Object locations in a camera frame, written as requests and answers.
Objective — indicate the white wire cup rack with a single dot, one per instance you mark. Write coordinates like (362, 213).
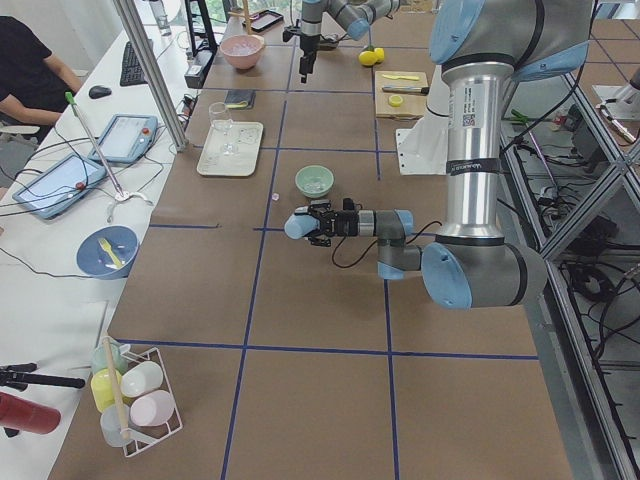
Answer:
(143, 437)

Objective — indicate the grey folded cloth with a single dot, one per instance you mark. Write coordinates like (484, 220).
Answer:
(240, 99)

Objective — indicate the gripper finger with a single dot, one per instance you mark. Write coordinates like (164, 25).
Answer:
(315, 208)
(318, 239)
(303, 69)

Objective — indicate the clear glass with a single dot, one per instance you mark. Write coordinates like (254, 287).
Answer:
(222, 123)

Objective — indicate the wooden cutting board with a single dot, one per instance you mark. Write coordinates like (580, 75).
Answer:
(400, 94)

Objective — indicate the black keyboard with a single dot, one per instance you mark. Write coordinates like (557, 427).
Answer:
(132, 73)

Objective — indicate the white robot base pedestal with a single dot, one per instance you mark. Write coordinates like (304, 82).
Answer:
(422, 150)

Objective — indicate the green cup in rack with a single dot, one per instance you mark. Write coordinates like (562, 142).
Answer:
(99, 359)

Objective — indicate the white cup in rack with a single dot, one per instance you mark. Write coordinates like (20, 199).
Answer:
(141, 379)

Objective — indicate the black computer mouse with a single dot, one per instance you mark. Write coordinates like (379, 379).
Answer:
(99, 91)

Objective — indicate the pink cup in rack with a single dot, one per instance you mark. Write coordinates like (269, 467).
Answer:
(152, 409)

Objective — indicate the green bowl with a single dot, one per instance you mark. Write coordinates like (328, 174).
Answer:
(314, 181)

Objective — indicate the cream bear tray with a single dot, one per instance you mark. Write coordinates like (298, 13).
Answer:
(247, 137)

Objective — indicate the metal reacher stick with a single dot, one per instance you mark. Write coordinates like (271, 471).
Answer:
(120, 195)

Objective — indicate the black tripod handle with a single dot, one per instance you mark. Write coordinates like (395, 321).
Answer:
(21, 376)

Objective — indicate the yellow cup in rack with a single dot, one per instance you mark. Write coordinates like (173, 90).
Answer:
(101, 389)

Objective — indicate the teach pendant tablet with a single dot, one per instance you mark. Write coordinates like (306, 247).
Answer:
(127, 137)
(59, 187)

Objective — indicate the near teach pendant tablet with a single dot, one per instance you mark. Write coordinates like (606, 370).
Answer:
(59, 187)

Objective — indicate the aluminium frame post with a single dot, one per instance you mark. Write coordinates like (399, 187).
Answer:
(134, 28)

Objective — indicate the red bottle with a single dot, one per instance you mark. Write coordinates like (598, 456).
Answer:
(22, 415)

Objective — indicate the pink bowl with ice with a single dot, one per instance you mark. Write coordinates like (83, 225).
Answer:
(242, 51)

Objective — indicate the steel muddler black tip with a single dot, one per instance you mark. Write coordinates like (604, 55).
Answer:
(408, 90)

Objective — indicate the yellow plastic fork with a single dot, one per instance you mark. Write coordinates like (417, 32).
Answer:
(108, 249)

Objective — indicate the half lemon slice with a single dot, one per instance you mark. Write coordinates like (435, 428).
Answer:
(395, 100)

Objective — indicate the yellow lemon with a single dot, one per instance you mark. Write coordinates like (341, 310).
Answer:
(368, 58)
(380, 54)

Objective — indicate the seated person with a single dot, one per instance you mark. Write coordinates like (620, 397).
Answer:
(34, 80)

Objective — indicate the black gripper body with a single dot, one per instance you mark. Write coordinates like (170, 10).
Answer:
(306, 46)
(345, 223)

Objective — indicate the clear cup in rack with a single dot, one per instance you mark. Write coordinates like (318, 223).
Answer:
(111, 428)

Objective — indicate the blue bowl with fork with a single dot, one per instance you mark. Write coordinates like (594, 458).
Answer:
(94, 262)

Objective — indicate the yellow plastic knife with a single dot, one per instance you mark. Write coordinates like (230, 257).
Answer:
(401, 77)

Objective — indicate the far teach pendant tablet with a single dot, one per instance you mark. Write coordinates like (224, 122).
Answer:
(127, 137)

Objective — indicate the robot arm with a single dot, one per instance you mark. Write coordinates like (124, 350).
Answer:
(355, 20)
(480, 47)

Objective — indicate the light blue plastic cup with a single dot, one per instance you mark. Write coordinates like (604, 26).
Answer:
(300, 225)

